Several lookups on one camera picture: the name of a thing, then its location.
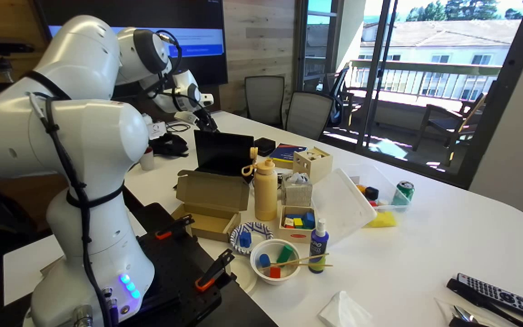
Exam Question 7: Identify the dark balcony chair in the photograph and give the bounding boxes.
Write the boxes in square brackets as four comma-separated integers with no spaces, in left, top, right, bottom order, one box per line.
[412,93,489,173]

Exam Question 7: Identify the green toy block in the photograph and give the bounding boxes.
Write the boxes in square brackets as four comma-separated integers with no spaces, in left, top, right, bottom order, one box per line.
[274,244,298,266]

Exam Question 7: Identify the small grey carton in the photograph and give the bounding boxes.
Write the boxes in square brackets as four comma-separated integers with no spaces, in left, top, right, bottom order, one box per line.
[280,172,316,210]

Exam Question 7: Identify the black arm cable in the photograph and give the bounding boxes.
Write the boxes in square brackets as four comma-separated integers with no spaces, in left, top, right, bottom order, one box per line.
[26,28,185,327]

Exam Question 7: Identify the white napkin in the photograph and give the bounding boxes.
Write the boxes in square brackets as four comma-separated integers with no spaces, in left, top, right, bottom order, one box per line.
[318,290,376,327]

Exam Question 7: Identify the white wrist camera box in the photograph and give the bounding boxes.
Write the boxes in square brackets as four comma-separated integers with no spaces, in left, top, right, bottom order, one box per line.
[196,90,216,110]

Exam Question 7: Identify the yellow mustard bottle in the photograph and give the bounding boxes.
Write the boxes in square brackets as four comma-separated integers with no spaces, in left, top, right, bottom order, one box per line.
[240,146,280,224]

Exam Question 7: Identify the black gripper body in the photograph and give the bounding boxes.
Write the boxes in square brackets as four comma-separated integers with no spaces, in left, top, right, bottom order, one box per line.
[189,101,216,130]

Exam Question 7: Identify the blue spray bottle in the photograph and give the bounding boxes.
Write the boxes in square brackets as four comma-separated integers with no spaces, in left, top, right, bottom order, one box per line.
[307,217,331,277]

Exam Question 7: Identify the black mounting board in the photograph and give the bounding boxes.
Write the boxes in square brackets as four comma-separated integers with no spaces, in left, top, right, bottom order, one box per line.
[122,202,280,327]

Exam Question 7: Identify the blue patterned plate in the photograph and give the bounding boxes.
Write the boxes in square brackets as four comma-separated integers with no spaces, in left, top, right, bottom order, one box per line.
[229,221,274,257]

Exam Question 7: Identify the clear plastic storage bin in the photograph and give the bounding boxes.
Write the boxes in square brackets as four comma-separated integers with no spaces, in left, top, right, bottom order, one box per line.
[312,168,411,244]

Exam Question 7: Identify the white bowl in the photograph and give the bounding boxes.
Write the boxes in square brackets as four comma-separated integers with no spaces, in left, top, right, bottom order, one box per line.
[249,239,303,286]

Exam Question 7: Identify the black clamp orange tip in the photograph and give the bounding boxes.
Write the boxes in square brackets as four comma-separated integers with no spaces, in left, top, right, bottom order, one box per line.
[155,215,196,244]
[193,248,238,297]

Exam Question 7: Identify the blue book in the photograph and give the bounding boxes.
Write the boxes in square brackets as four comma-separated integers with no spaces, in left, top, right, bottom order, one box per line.
[269,143,307,170]

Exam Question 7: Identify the black remote control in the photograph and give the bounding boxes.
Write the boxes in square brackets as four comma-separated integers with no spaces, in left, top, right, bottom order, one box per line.
[454,272,523,327]

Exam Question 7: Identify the dark chair by door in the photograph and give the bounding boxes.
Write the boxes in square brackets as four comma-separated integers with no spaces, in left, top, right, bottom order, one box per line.
[327,66,362,132]

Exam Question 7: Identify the wall television screen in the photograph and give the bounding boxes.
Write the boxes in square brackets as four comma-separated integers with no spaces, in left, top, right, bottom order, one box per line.
[33,0,231,92]

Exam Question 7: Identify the teal drink can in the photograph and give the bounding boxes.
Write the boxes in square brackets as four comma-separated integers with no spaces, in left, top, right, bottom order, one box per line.
[391,181,416,210]

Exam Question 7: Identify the black pouch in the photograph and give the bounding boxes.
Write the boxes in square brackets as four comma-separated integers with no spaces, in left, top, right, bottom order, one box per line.
[149,132,191,161]

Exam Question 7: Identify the white paper sheet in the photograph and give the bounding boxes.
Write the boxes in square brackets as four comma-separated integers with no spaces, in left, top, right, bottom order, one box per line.
[2,233,67,310]

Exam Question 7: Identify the open cardboard box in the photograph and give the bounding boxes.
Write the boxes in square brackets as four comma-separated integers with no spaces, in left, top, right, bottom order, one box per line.
[171,170,253,244]

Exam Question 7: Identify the white cup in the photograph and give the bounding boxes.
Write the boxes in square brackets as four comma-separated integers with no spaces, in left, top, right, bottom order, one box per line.
[140,152,156,173]

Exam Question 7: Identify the wooden chopsticks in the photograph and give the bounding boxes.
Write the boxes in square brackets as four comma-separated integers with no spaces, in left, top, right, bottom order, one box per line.
[267,253,334,273]

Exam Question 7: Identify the wooden shape sorter cube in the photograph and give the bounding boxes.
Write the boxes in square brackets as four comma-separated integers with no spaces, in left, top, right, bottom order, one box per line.
[293,146,336,186]

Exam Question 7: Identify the grey mesh office chair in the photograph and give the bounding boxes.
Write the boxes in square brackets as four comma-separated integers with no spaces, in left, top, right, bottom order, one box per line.
[243,75,289,130]
[285,90,334,143]

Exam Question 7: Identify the small black box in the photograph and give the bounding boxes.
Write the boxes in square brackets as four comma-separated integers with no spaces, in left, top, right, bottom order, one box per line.
[253,137,278,159]

